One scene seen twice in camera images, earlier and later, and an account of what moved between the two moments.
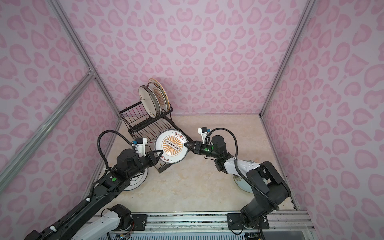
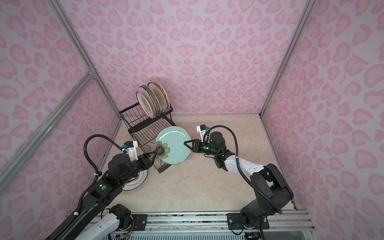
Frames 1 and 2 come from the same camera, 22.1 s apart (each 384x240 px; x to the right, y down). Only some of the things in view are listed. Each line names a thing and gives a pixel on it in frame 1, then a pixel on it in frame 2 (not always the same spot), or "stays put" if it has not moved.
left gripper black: x=151 y=157 stays put
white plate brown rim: x=148 y=101 stays put
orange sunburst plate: x=171 y=142 to x=144 y=105
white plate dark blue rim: x=156 y=104 stays put
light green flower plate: x=242 y=184 to x=169 y=145
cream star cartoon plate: x=155 y=81 stays put
